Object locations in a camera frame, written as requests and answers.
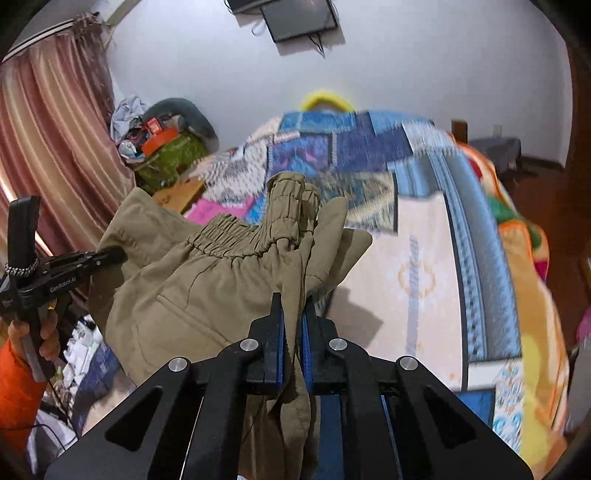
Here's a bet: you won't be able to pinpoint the black wall television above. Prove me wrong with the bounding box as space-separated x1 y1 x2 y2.
224 0 273 14

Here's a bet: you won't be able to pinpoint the striped pink window curtain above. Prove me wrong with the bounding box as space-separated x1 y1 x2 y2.
1 14 135 254

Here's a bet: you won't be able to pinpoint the white crumpled cloth pile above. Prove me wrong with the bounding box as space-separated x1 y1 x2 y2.
109 95 149 143

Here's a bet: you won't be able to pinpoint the olive khaki pants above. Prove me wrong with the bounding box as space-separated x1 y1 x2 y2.
88 172 372 479

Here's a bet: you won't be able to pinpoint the small black wall monitor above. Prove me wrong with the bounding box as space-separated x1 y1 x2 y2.
262 0 339 44

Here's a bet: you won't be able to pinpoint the wooden lap desk board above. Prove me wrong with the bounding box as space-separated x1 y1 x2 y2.
152 178 205 214

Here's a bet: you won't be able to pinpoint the pink folded garment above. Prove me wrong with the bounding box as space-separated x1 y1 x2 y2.
183 197 256 225

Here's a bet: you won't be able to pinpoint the yellow curved foam pillow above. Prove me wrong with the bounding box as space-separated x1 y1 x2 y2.
300 90 355 112

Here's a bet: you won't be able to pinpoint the orange box in basket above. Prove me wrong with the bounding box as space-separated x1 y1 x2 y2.
142 128 179 158

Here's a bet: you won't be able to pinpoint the orange fleece blanket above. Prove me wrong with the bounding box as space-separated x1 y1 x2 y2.
459 143 569 479

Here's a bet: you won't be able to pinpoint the patchwork patterned bed quilt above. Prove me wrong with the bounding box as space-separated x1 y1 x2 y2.
194 111 524 451

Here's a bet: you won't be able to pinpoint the grey backpack on floor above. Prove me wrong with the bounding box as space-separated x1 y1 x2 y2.
468 137 522 174

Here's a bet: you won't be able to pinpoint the person's left hand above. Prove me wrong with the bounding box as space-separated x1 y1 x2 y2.
8 307 60 364

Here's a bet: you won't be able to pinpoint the orange jacket sleeve forearm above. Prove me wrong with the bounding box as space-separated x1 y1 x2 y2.
0 341 46 456

